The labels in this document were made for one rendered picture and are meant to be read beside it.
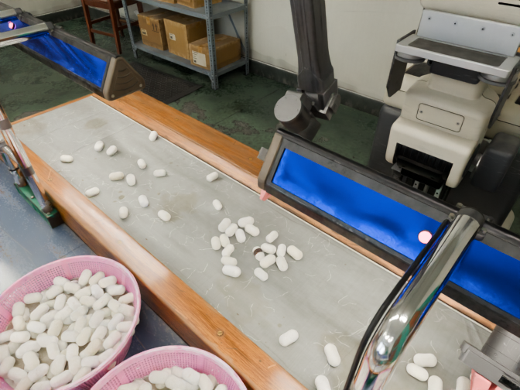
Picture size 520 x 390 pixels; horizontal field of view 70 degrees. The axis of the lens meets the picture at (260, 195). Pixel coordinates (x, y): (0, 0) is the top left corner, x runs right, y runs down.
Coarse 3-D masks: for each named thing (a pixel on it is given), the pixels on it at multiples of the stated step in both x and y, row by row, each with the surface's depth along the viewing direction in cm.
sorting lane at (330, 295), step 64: (64, 128) 116; (128, 128) 116; (128, 192) 93; (192, 192) 93; (192, 256) 78; (320, 256) 78; (256, 320) 67; (320, 320) 67; (448, 320) 67; (448, 384) 59
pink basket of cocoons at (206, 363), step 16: (144, 352) 59; (160, 352) 60; (176, 352) 60; (192, 352) 60; (208, 352) 59; (112, 368) 57; (128, 368) 59; (160, 368) 61; (192, 368) 61; (208, 368) 60; (224, 368) 58; (96, 384) 56; (224, 384) 59; (240, 384) 56
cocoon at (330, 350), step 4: (328, 344) 61; (332, 344) 61; (324, 348) 62; (328, 348) 61; (332, 348) 61; (336, 348) 61; (328, 352) 61; (332, 352) 60; (336, 352) 60; (328, 356) 60; (332, 356) 60; (336, 356) 60; (328, 360) 60; (332, 360) 60; (336, 360) 59; (332, 364) 60; (336, 364) 59
